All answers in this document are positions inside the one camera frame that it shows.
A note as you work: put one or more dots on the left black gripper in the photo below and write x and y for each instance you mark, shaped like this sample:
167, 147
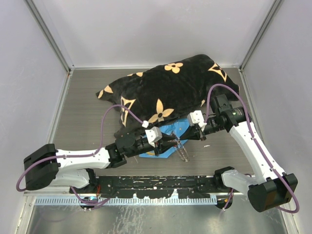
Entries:
162, 146

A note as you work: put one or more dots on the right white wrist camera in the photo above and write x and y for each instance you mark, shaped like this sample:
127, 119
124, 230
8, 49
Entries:
196, 119

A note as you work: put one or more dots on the black floral plush pillow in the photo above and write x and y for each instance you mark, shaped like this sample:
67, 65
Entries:
166, 92

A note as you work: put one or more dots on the large metal keyring with rings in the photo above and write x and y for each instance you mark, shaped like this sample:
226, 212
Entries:
181, 150

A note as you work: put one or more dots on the white slotted cable duct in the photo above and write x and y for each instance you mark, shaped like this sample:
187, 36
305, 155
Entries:
173, 200

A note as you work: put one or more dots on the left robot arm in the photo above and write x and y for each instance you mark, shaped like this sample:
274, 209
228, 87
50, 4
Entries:
48, 166

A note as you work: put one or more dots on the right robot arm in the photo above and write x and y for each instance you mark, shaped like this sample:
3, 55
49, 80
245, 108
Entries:
269, 187

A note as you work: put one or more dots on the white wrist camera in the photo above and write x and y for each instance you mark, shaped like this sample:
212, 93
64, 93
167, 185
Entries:
196, 119
153, 135

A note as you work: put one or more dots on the blue cartoon print cloth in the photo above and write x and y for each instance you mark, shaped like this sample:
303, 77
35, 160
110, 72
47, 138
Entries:
179, 126

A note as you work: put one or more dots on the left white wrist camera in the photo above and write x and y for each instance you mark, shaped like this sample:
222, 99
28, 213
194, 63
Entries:
153, 135

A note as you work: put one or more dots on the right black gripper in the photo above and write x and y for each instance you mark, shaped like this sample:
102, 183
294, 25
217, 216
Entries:
193, 132

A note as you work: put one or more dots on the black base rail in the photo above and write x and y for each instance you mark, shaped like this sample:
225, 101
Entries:
186, 186

